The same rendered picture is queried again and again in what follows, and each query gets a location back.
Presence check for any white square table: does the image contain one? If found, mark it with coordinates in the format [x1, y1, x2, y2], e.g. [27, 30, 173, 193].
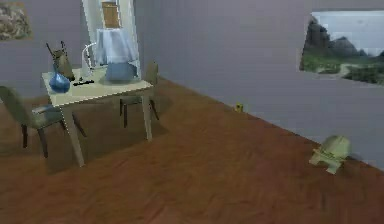
[41, 65, 155, 168]

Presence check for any pale green toy chair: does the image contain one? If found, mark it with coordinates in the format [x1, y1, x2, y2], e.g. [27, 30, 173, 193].
[308, 134, 352, 175]

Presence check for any brown wooden cabinet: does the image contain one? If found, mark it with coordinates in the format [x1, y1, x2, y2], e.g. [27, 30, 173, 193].
[101, 1, 122, 30]

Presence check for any white curved wire object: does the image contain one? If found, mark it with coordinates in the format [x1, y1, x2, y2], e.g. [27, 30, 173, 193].
[80, 41, 98, 80]

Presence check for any brown bag with dark sticks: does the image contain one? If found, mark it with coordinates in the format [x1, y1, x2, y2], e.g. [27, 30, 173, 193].
[45, 40, 76, 82]

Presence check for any small black flat object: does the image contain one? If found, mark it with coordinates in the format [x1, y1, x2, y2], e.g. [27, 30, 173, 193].
[72, 78, 95, 87]

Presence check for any blue glass vase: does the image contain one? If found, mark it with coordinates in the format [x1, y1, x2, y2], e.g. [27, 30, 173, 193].
[48, 63, 72, 94]

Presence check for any landscape framed picture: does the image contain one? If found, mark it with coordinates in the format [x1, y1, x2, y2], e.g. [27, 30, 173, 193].
[298, 9, 384, 86]

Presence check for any brown textured framed picture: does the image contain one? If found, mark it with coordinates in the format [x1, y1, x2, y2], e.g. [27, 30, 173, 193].
[0, 1, 34, 42]

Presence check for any white framed doorway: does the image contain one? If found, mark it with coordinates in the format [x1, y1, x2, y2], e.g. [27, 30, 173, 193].
[81, 0, 142, 80]

